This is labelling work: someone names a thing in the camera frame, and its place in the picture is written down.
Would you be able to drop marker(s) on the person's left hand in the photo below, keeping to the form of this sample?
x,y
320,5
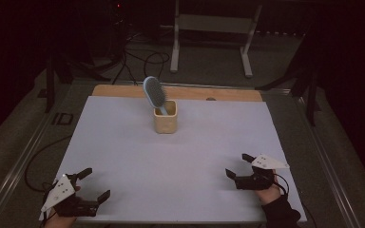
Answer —
x,y
60,223

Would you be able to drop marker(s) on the dark device with red light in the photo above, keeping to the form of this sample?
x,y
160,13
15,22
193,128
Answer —
x,y
118,19

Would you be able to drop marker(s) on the person's right hand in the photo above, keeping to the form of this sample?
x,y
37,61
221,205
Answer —
x,y
270,194

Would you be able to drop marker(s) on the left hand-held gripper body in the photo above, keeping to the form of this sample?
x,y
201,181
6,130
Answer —
x,y
60,191

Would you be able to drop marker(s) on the black rectangular bracket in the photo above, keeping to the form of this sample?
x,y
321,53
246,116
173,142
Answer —
x,y
62,118

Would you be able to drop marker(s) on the black tripod stand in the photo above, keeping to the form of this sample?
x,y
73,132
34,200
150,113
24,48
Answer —
x,y
309,91
52,79

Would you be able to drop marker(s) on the white table mat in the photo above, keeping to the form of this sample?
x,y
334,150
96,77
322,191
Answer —
x,y
139,164

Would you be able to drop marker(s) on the white metal stand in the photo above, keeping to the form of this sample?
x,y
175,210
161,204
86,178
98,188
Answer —
x,y
215,23

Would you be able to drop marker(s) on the wooden table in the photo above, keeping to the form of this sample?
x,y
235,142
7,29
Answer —
x,y
196,93

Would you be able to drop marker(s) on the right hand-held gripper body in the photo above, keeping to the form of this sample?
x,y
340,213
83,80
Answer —
x,y
256,180

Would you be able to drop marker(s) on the square wooden cup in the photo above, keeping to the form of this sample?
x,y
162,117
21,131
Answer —
x,y
165,123

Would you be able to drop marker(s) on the light blue hairbrush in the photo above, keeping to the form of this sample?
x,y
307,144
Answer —
x,y
155,93

